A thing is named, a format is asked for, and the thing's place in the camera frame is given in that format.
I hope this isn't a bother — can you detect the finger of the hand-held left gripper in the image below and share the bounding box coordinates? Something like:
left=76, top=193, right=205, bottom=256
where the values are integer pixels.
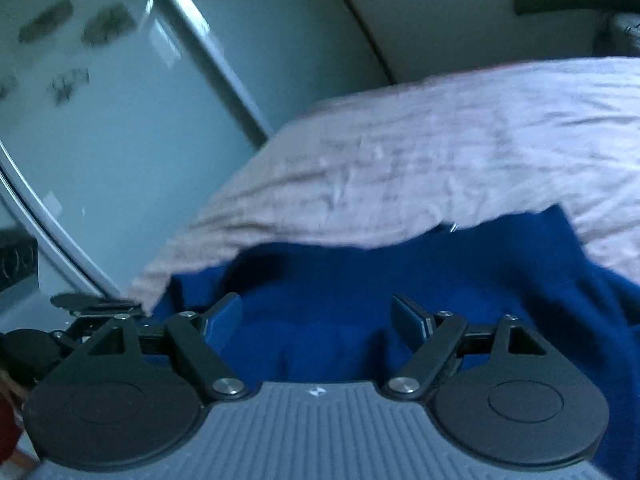
left=50, top=292, right=145, bottom=342

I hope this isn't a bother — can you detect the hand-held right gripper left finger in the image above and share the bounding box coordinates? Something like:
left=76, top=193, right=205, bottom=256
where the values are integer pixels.
left=86, top=293, right=249, bottom=402

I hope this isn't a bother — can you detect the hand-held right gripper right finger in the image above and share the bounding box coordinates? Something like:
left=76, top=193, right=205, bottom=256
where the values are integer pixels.
left=381, top=293, right=552, bottom=402

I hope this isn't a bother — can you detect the blue knit sweater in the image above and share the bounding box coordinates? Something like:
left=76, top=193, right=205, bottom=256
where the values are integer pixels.
left=150, top=204, right=640, bottom=480

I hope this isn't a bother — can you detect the bed with pink sheet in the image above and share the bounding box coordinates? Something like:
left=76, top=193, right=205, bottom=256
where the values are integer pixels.
left=127, top=55, right=640, bottom=317

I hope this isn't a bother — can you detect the flower print glass wardrobe door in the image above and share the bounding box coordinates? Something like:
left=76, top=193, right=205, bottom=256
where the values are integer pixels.
left=0, top=0, right=273, bottom=301
left=142, top=0, right=393, bottom=147

